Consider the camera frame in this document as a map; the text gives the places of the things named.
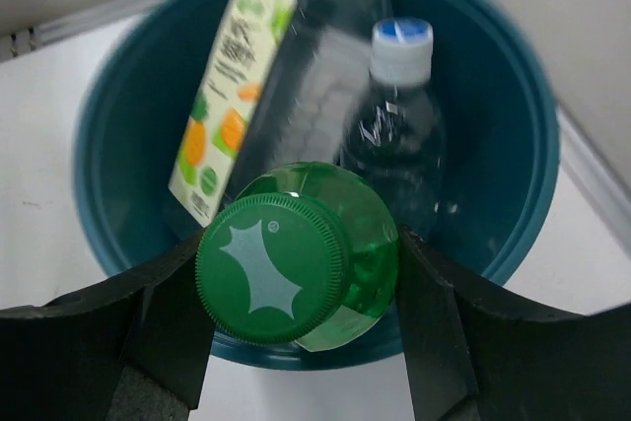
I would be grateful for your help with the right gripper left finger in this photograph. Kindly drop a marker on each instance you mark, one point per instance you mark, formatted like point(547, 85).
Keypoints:
point(132, 347)

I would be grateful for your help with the pineapple juice labelled bottle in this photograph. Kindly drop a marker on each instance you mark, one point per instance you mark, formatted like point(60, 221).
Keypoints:
point(274, 66)

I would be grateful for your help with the clear bottle white cap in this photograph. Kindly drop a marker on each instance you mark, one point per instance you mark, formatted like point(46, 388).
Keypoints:
point(395, 136)

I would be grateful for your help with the aluminium frame rail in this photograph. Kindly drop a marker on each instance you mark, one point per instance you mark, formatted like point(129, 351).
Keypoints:
point(34, 37)

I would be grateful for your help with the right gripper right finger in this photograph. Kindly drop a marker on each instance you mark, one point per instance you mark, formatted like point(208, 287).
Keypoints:
point(476, 351)

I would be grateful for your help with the green plastic bottle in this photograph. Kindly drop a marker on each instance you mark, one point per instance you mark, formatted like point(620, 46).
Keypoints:
point(307, 254)

